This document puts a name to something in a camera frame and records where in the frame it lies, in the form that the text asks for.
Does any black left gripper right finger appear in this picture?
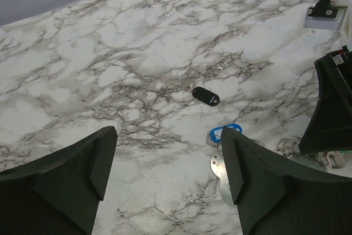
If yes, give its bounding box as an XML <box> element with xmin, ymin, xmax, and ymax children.
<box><xmin>221</xmin><ymin>127</ymin><xmax>351</xmax><ymax>234</ymax></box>

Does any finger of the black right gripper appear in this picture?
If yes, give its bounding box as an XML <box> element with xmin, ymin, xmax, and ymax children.
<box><xmin>299</xmin><ymin>50</ymin><xmax>351</xmax><ymax>154</ymax></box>

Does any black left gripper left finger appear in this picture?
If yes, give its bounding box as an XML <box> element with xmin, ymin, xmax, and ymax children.
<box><xmin>1</xmin><ymin>126</ymin><xmax>118</xmax><ymax>234</ymax></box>

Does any silver keyring chain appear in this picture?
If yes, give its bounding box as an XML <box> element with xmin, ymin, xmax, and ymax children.
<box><xmin>274</xmin><ymin>135</ymin><xmax>331</xmax><ymax>172</ymax></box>

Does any blue key tag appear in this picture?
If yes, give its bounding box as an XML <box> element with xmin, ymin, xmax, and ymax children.
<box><xmin>207</xmin><ymin>123</ymin><xmax>243</xmax><ymax>144</ymax></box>

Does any green key tag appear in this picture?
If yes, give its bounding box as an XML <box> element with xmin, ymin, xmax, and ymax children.
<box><xmin>326</xmin><ymin>150</ymin><xmax>351</xmax><ymax>169</ymax></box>

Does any black key tag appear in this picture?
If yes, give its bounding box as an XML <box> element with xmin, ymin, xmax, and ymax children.
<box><xmin>192</xmin><ymin>86</ymin><xmax>220</xmax><ymax>107</ymax></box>

